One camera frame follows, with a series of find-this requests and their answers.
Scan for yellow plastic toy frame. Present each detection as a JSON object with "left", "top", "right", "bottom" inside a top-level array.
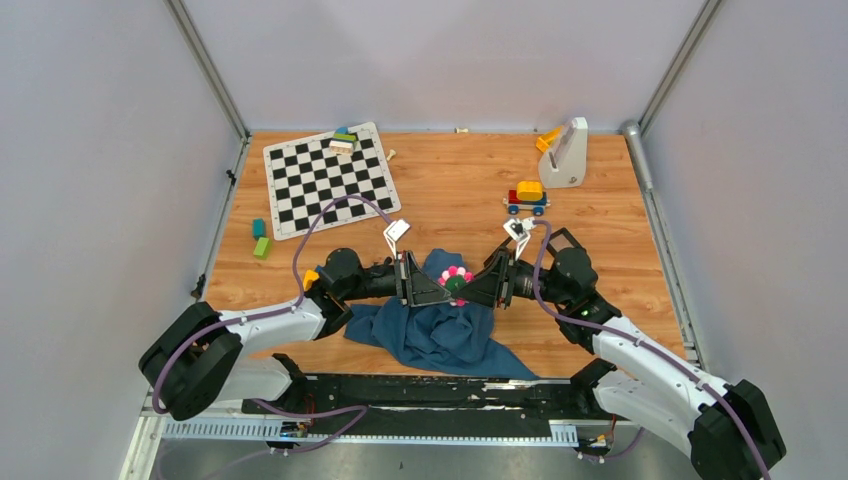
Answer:
[{"left": 302, "top": 269, "right": 320, "bottom": 291}]

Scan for green toy block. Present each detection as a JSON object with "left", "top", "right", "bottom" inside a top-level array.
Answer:
[{"left": 253, "top": 237, "right": 272, "bottom": 260}]

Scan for orange toy piece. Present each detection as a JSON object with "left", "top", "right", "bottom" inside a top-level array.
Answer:
[{"left": 535, "top": 125, "right": 564, "bottom": 153}]

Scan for grey wedge stand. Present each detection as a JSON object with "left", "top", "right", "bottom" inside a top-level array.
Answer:
[{"left": 538, "top": 117, "right": 589, "bottom": 189}]

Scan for black white chessboard mat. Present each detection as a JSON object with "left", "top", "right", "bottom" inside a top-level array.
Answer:
[{"left": 263, "top": 122, "right": 402, "bottom": 241}]

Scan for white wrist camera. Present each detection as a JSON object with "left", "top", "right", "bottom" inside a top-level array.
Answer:
[
  {"left": 383, "top": 219, "right": 411, "bottom": 258},
  {"left": 503, "top": 217, "right": 536, "bottom": 260}
]

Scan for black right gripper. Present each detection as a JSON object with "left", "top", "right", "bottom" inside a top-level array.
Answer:
[{"left": 452, "top": 246, "right": 569, "bottom": 309}]

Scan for blue cloth garment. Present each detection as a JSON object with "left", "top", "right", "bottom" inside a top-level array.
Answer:
[{"left": 343, "top": 248, "right": 539, "bottom": 382}]

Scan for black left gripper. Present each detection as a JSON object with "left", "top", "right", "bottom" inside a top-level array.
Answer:
[{"left": 341, "top": 250, "right": 455, "bottom": 307}]

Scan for black square frame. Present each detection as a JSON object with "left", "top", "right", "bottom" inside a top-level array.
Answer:
[{"left": 545, "top": 227, "right": 583, "bottom": 256}]

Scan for stacked toy blocks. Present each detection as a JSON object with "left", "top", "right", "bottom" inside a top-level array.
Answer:
[{"left": 328, "top": 127, "right": 358, "bottom": 156}]

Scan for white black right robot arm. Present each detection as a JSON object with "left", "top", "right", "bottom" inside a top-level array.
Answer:
[{"left": 438, "top": 247, "right": 787, "bottom": 479}]

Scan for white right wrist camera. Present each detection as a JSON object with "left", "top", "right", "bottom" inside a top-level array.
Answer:
[{"left": 503, "top": 217, "right": 536, "bottom": 260}]

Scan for teal toy block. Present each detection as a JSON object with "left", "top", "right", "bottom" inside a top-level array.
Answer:
[{"left": 252, "top": 218, "right": 266, "bottom": 240}]

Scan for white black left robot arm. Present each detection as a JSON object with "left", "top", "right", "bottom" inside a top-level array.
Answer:
[{"left": 138, "top": 248, "right": 453, "bottom": 421}]

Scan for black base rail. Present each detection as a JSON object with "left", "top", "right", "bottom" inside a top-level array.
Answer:
[{"left": 272, "top": 374, "right": 619, "bottom": 439}]

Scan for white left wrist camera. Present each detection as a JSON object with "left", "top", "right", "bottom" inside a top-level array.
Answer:
[{"left": 383, "top": 219, "right": 411, "bottom": 258}]

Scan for toy car with yellow block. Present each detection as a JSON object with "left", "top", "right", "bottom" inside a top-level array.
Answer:
[{"left": 503, "top": 180, "right": 550, "bottom": 216}]

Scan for pink white flower brooch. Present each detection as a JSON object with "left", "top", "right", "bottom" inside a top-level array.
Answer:
[{"left": 438, "top": 265, "right": 474, "bottom": 293}]

